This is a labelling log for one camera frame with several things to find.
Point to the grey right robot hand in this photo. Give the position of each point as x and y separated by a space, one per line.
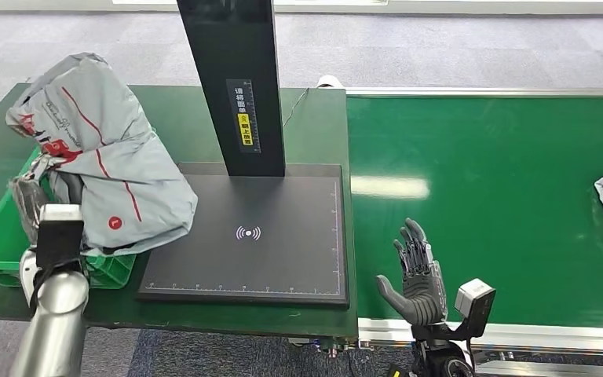
421 296

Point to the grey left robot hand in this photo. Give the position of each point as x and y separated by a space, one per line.
28 200

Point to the grey plastic mailer package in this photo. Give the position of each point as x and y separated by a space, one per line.
119 177

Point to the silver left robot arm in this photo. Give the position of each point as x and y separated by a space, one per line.
54 322

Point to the green conveyor belt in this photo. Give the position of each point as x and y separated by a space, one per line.
488 208

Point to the black scanner machine with column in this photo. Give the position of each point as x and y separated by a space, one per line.
260 249

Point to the metal connector under table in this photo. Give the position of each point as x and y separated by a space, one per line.
332 346

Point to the dark green table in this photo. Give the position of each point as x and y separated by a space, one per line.
176 125

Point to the black and yellow column label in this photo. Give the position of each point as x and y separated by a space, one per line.
245 115

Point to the white round cap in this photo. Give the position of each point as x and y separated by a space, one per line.
329 81

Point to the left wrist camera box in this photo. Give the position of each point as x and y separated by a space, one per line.
59 234

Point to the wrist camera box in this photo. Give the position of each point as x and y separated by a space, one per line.
59 234
476 302

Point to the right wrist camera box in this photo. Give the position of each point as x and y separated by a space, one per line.
476 302

